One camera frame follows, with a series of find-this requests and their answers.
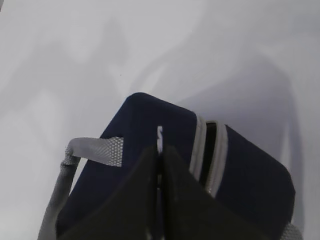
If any navy blue lunch bag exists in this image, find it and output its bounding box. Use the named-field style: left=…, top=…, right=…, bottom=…
left=38, top=92, right=302, bottom=240

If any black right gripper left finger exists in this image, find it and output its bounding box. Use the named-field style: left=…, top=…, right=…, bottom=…
left=58, top=146, right=157, bottom=240

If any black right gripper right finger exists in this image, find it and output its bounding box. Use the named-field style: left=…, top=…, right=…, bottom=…
left=161, top=146, right=285, bottom=240

